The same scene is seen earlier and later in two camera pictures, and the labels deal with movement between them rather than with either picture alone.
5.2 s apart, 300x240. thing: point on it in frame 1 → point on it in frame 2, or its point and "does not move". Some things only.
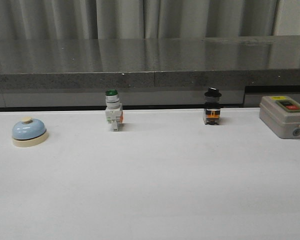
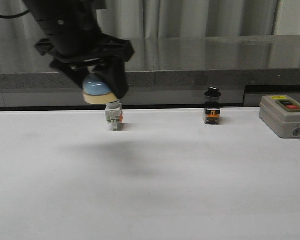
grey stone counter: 44,73 does not move
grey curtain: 104,19 does not move
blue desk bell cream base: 29,132 → 95,91
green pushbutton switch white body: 114,113 does not move
